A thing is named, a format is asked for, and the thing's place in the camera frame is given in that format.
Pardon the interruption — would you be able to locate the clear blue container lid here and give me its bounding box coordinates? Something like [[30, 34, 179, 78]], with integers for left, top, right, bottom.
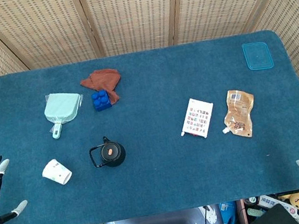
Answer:
[[241, 39, 276, 73]]

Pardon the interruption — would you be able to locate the white printed carton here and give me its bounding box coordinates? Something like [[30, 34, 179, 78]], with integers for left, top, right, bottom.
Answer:
[[256, 190, 299, 221]]

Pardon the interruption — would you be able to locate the white paper cup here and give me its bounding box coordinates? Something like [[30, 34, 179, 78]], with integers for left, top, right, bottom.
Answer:
[[39, 157, 75, 189]]

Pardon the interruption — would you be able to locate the mint green comb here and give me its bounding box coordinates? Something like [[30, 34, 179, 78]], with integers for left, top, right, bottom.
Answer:
[[247, 205, 266, 220]]

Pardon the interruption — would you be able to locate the brown spout pouch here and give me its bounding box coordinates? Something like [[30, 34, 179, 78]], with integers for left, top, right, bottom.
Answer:
[[215, 86, 261, 142]]

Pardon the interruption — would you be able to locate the mint green dustpan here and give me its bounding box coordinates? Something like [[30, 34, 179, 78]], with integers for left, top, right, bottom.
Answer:
[[41, 88, 90, 141]]

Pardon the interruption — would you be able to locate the blue printed package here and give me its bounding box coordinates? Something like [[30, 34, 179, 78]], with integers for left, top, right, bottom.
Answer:
[[218, 200, 241, 224]]

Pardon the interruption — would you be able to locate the white part with black stick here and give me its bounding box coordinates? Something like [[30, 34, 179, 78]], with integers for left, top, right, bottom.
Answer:
[[197, 203, 220, 224]]

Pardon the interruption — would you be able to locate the white snack packet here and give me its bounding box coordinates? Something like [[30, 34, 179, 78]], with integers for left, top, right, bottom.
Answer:
[[175, 94, 220, 142]]

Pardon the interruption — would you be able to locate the blue toy building block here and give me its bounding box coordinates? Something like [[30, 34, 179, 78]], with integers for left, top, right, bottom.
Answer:
[[90, 89, 114, 113]]

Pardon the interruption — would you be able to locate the rust orange cloth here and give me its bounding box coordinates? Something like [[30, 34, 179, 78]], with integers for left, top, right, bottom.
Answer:
[[78, 66, 126, 110]]

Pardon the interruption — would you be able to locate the blue felt table mat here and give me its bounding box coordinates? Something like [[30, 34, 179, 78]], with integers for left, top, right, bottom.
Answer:
[[0, 22, 299, 224]]

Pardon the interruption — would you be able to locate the woven bamboo folding screen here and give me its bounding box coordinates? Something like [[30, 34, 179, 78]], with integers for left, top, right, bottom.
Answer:
[[0, 0, 299, 179]]

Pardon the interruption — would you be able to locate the black teapot with handle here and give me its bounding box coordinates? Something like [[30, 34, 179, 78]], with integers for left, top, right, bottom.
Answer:
[[86, 133, 128, 171]]

